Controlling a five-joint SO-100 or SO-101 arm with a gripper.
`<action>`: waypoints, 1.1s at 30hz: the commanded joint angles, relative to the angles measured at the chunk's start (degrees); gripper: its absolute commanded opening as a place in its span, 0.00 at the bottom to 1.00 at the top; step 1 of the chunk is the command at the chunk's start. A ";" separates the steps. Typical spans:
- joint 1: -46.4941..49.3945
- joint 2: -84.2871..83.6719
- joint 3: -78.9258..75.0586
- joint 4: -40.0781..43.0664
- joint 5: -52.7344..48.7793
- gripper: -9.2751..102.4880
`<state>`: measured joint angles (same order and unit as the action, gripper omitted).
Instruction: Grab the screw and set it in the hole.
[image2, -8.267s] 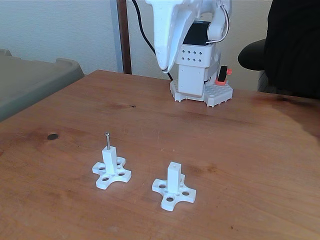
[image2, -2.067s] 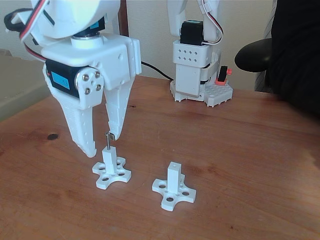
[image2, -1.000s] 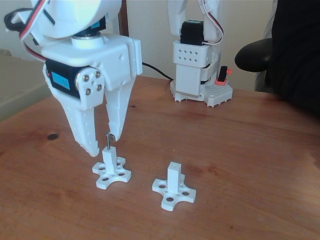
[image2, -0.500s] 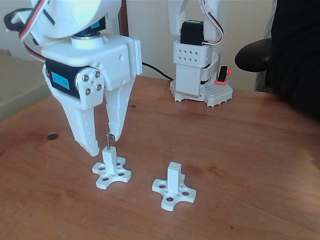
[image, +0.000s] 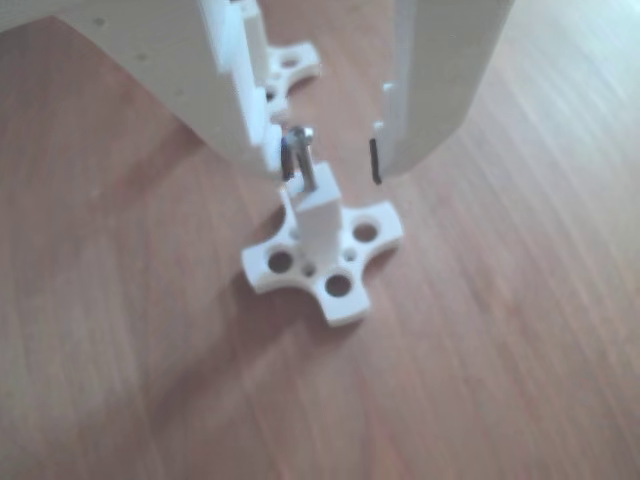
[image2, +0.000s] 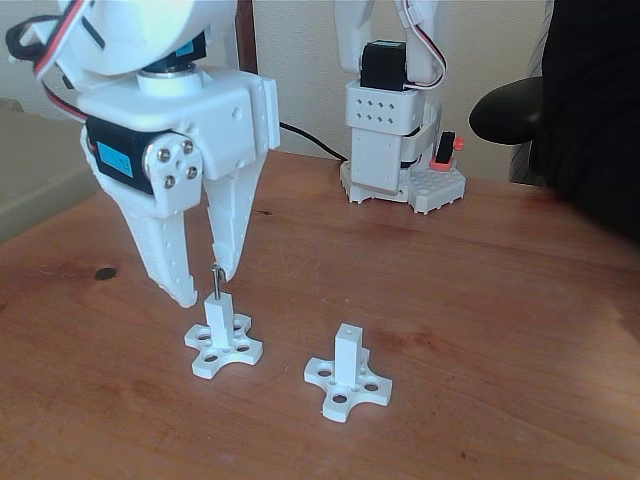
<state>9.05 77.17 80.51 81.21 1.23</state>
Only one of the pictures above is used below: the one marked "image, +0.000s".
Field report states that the white cross-base post stand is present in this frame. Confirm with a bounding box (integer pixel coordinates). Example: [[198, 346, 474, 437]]
[[262, 41, 323, 109], [241, 160, 404, 329]]

